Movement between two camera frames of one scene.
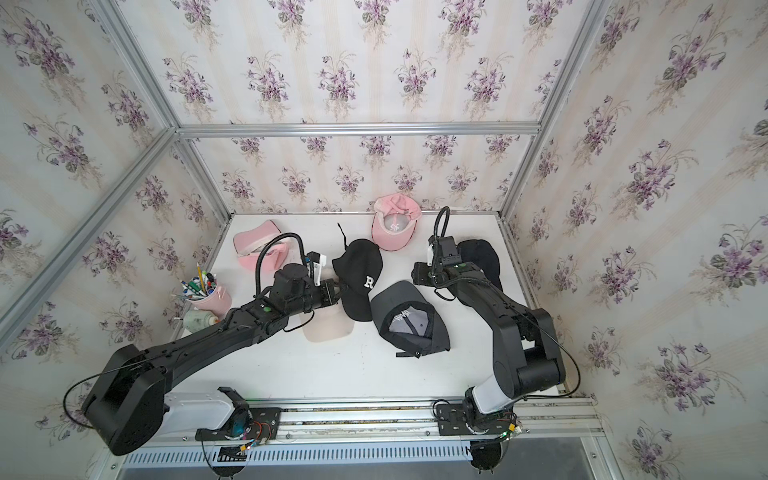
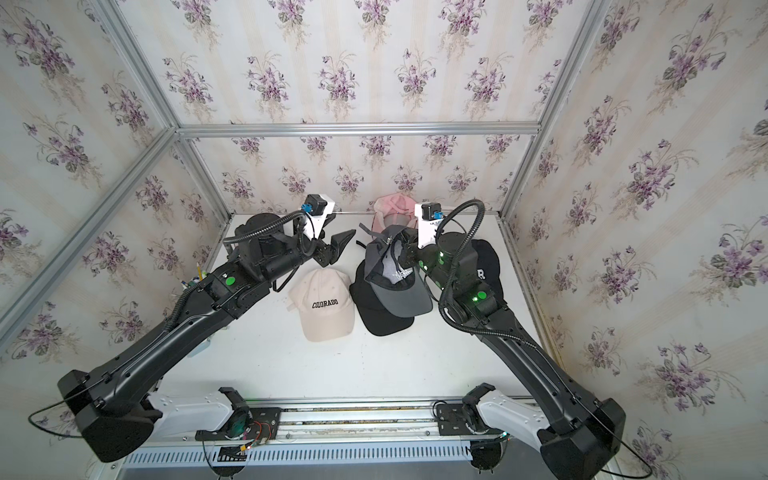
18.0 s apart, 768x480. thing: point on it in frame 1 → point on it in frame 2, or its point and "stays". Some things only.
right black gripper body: [427, 274] → [415, 255]
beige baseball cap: [329, 323] stays
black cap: [360, 266] → [376, 317]
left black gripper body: [322, 296] → [319, 251]
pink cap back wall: [395, 221] stays
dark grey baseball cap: [407, 319] → [394, 288]
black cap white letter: [481, 254] stays
